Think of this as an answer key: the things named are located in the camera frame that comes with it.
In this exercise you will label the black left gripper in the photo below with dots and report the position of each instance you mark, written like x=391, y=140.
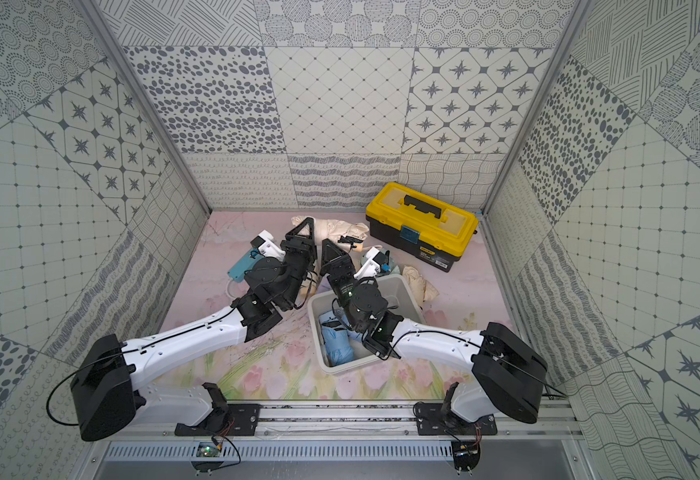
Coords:
x=300, y=245

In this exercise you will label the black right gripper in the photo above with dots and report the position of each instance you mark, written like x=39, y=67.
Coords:
x=336, y=262

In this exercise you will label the beige umbrella wooden handle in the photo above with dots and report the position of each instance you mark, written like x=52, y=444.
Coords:
x=347, y=236

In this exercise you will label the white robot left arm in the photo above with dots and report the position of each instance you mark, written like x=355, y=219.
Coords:
x=112, y=389

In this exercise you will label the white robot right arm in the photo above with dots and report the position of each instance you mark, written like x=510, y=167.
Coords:
x=510, y=375

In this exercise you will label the white plastic storage box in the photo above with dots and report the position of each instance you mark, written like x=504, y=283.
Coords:
x=375, y=308

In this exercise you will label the beige crumpled umbrella cover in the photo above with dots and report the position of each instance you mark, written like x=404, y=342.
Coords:
x=423, y=290

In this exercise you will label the yellow black tool box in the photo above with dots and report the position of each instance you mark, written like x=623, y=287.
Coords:
x=429, y=229

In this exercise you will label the teal power strip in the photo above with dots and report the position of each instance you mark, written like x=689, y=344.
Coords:
x=246, y=262

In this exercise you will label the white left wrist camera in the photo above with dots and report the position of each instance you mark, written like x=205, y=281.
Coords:
x=264, y=243

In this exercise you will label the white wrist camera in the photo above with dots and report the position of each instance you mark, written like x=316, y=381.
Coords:
x=376, y=263
x=264, y=243

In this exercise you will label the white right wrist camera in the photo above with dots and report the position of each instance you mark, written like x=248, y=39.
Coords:
x=376, y=263

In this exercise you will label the aluminium rail with mounts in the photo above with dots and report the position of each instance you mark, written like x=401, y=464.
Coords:
x=356, y=434

